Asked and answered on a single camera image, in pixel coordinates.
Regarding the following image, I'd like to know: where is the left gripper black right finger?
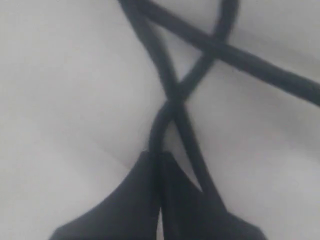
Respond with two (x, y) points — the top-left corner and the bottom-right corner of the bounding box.
(158, 152), (266, 240)

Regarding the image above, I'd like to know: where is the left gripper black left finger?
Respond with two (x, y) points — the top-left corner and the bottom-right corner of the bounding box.
(50, 151), (160, 240)

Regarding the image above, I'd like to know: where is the black rope strand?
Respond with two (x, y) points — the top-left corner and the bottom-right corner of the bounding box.
(139, 0), (320, 108)
(117, 0), (233, 221)
(148, 0), (241, 156)

